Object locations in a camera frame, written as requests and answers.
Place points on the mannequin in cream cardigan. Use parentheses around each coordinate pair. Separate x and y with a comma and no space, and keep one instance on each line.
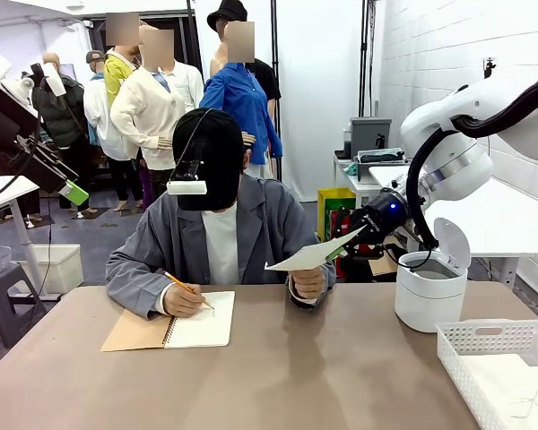
(152,116)

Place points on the black bucket hat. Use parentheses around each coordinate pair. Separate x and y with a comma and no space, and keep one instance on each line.
(226,13)

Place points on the black cap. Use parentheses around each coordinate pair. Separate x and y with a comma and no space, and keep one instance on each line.
(210,165)

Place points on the person's right forearm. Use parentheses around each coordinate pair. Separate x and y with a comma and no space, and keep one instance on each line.
(130,277)

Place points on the teal cloth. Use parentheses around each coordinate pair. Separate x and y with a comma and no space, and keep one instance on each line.
(350,169)

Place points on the green bag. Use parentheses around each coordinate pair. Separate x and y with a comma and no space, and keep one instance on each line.
(336,206)

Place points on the mannequin with grey cap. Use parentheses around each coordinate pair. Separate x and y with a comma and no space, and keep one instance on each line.
(103,116)

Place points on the orange pencil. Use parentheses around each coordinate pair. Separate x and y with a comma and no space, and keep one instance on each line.
(181,283)

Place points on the person in grey jacket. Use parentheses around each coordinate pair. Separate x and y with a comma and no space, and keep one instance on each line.
(260,224)

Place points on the mannequin in black t-shirt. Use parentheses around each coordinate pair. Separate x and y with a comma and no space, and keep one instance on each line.
(266,78)

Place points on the spiral notebook with brown cover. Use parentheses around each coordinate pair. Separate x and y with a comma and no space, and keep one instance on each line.
(130,331)

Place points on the person's left hand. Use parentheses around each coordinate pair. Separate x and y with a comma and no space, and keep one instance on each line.
(307,282)

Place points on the red and yellow crates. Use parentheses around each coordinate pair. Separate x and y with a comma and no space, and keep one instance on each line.
(325,210)

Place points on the white paper stack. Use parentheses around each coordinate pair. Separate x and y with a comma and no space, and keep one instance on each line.
(497,385)

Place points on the white lidded trash bin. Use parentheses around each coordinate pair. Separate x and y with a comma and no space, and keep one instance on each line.
(428,295)

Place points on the grey plastic stool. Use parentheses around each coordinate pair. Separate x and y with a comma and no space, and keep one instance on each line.
(4,286)

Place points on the brown cardboard box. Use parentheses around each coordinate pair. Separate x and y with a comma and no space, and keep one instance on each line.
(381,264)

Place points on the long white table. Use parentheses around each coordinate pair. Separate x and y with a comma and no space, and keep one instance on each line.
(475,224)

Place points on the white standing desk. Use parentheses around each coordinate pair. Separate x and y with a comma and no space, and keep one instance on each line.
(4,190)

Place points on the head-mounted camera with white box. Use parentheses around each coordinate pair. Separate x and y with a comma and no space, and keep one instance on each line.
(187,188)

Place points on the white storage tub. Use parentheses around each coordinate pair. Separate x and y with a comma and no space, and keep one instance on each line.
(65,269)

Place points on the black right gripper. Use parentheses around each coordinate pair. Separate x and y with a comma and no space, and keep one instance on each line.
(381,219)

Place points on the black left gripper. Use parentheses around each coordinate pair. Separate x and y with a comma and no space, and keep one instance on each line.
(2,121)

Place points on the small white side table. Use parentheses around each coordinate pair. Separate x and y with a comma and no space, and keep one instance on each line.
(347,179)

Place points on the grey box appliance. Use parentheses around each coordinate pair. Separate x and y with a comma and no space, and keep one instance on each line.
(370,134)

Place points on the mannequin in blue shirt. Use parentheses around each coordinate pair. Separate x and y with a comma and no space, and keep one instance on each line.
(246,98)

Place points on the small black mounted camera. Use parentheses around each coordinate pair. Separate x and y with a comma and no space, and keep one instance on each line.
(489,67)

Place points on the mannequin in white shirt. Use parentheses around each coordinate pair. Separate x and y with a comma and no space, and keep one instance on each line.
(190,89)

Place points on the white perforated plastic basket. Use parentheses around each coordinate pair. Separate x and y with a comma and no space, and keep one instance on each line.
(457,358)

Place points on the black light stand poles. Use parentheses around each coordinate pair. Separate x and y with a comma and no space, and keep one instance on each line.
(364,54)

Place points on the mannequin in dark puffer jacket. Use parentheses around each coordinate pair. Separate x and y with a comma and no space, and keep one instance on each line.
(58,116)

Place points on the grey tray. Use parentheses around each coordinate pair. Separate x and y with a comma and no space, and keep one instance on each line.
(376,168)

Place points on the person's right hand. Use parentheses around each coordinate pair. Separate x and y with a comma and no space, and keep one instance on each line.
(184,302)

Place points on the white paper sheet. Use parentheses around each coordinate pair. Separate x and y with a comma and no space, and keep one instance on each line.
(309,257)

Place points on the black tripod pole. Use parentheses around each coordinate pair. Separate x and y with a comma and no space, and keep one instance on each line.
(275,116)

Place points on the mannequin in yellow jacket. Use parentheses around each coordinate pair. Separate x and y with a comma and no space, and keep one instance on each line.
(116,76)

